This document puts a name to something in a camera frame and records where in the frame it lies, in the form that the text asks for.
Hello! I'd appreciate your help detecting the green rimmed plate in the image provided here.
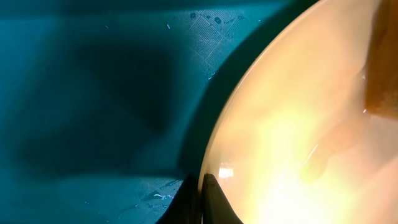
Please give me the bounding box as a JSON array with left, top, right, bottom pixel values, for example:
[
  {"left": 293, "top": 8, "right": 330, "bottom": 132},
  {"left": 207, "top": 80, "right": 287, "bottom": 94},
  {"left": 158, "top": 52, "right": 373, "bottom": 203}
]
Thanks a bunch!
[{"left": 201, "top": 0, "right": 397, "bottom": 223}]

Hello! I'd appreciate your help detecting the green yellow sponge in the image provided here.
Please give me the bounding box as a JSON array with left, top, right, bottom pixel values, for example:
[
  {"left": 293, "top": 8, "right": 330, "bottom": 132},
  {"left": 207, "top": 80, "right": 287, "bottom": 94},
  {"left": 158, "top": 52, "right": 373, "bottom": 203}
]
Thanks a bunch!
[{"left": 365, "top": 0, "right": 397, "bottom": 119}]

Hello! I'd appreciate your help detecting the teal plastic tray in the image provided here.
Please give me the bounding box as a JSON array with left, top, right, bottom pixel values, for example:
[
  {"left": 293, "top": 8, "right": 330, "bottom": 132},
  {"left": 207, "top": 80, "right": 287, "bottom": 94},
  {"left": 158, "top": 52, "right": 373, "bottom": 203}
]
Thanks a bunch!
[{"left": 1, "top": 0, "right": 312, "bottom": 223}]

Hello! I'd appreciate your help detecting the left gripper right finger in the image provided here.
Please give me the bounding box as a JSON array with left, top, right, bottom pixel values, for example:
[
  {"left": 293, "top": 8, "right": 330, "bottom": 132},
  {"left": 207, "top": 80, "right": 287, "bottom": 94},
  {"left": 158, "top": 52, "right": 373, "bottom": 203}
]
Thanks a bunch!
[{"left": 201, "top": 174, "right": 243, "bottom": 224}]

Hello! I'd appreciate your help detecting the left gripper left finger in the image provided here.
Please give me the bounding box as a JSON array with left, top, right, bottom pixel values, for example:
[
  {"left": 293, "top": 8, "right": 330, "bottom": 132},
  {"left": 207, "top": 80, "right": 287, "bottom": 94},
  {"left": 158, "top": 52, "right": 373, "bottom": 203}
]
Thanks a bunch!
[{"left": 156, "top": 175, "right": 199, "bottom": 224}]

